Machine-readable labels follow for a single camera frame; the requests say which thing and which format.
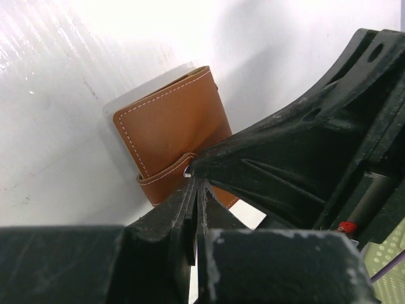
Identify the brown leather card holder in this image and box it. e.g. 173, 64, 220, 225
113, 66, 232, 206

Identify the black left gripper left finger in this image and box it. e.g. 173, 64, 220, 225
1, 180, 197, 303

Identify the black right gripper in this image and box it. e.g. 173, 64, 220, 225
190, 28, 404, 248

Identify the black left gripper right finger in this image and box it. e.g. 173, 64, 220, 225
197, 180, 377, 303

